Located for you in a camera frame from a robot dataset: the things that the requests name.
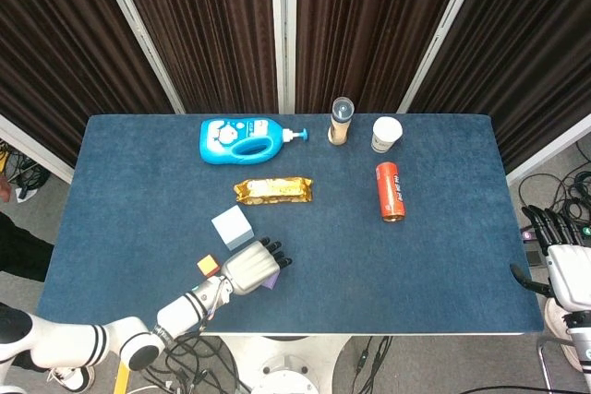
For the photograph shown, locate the small orange and yellow cube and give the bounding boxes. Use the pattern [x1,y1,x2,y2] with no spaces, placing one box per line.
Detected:
[197,254,221,279]

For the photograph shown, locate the black cable with inline switch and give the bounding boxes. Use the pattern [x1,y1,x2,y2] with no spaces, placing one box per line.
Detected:
[353,336,393,379]

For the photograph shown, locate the dark brown curtain panel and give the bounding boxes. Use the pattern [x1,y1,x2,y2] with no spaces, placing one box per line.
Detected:
[408,0,591,173]
[295,0,473,114]
[0,0,175,169]
[109,0,279,114]

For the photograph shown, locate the blue detergent pump bottle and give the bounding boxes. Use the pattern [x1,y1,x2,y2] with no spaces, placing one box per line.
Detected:
[199,117,309,166]

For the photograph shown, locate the large white cube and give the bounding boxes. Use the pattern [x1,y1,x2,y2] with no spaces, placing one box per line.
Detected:
[211,205,256,252]

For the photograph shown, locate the white sneaker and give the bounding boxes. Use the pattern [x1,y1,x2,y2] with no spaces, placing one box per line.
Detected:
[45,364,97,393]

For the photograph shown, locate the white paper cup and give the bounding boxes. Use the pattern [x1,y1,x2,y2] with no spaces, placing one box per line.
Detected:
[370,116,404,154]

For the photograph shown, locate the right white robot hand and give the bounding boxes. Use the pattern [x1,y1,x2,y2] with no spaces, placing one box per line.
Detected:
[509,204,591,313]

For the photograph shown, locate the blue table cloth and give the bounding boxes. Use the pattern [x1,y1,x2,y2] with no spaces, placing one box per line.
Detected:
[35,113,546,335]

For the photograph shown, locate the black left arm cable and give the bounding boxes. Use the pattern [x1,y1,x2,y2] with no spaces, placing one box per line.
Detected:
[198,273,232,335]

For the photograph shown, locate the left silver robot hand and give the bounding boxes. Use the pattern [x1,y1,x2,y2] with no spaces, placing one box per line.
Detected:
[220,236,294,296]

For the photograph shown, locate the orange drink can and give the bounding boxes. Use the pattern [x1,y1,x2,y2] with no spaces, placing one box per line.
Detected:
[375,161,407,222]

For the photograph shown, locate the black floor cable bundle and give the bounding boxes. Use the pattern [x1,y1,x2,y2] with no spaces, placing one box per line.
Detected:
[138,333,253,394]
[0,139,52,201]
[516,142,591,229]

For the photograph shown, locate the white partition post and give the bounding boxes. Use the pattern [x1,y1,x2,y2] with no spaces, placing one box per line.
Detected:
[270,0,297,114]
[397,0,490,113]
[90,0,186,114]

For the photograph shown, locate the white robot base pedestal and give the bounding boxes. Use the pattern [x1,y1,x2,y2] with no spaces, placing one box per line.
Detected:
[216,333,352,394]

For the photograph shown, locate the white partition base rail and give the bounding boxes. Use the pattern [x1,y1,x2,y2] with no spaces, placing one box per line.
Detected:
[505,114,591,186]
[0,114,75,185]

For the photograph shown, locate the gold cracker packet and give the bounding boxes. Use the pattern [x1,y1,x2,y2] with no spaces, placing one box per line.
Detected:
[233,176,316,205]

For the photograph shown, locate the seasoning bottle with blue cap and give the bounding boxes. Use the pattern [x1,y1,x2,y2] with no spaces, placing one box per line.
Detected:
[327,96,356,146]

